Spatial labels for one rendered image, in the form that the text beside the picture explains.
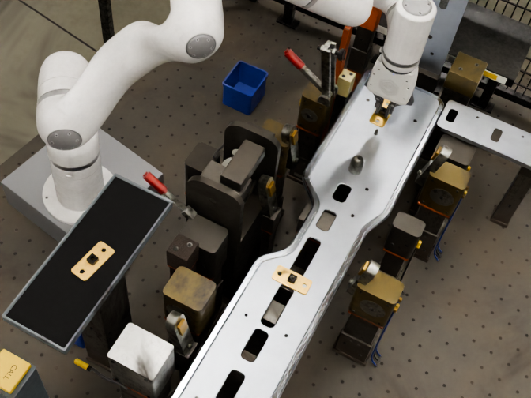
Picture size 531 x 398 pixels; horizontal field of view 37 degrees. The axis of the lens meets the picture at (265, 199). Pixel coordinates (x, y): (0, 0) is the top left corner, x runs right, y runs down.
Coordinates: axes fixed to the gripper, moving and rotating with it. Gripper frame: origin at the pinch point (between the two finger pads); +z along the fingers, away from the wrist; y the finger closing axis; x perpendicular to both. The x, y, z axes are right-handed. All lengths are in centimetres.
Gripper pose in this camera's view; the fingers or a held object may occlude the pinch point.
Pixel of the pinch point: (384, 106)
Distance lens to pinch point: 188.1
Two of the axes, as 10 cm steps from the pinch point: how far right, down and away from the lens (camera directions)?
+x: 4.6, -7.2, 5.2
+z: -0.8, 5.5, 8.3
